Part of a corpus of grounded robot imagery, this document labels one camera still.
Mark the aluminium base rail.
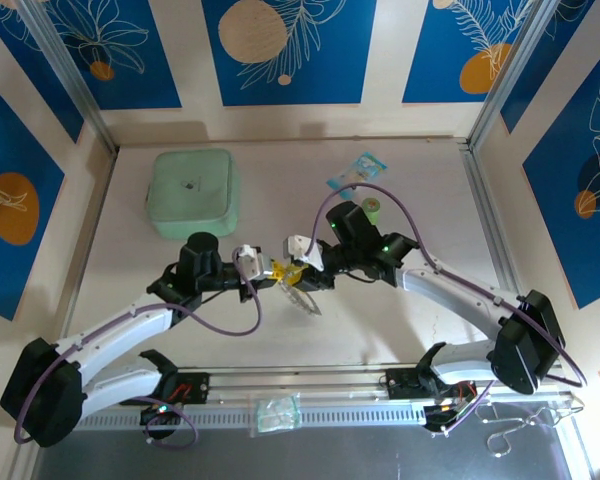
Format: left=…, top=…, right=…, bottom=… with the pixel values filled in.
left=74, top=366, right=576, bottom=407

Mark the mint green zip pouch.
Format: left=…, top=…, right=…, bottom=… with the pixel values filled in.
left=144, top=148, right=241, bottom=241

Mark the aluminium corner post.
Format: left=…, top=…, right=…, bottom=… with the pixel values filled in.
left=467, top=0, right=556, bottom=154
left=17, top=0, right=120, bottom=154

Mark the grey slotted cable duct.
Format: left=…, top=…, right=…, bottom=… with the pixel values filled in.
left=82, top=403, right=431, bottom=432

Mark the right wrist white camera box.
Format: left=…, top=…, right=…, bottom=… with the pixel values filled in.
left=281, top=233, right=325, bottom=271

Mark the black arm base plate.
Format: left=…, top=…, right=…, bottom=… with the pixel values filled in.
left=149, top=372, right=212, bottom=406
left=385, top=368, right=476, bottom=401

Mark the black controller board with wires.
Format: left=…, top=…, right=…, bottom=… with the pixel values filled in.
left=423, top=384, right=476, bottom=434
left=138, top=403, right=184, bottom=432

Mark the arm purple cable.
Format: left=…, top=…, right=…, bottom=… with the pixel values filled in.
left=310, top=183, right=589, bottom=439
left=12, top=247, right=262, bottom=449

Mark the green cylindrical bottle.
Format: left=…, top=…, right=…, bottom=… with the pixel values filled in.
left=360, top=196, right=384, bottom=226

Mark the thin white wire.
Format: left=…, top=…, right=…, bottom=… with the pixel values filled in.
left=472, top=394, right=586, bottom=459

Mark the aluminium side rail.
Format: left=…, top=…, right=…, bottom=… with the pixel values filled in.
left=459, top=141, right=544, bottom=361

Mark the clear plastic zip bag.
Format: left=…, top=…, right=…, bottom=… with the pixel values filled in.
left=277, top=262, right=325, bottom=319

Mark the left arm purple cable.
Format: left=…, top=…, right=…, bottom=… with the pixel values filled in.
left=12, top=247, right=262, bottom=449

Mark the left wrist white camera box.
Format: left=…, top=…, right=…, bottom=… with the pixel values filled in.
left=232, top=243, right=274, bottom=281

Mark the blue wet wipes packet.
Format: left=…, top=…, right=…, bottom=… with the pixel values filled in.
left=325, top=151, right=389, bottom=199

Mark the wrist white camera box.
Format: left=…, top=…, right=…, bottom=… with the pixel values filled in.
left=232, top=243, right=274, bottom=281
left=281, top=233, right=325, bottom=271

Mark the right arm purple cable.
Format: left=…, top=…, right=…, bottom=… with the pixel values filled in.
left=310, top=183, right=589, bottom=439

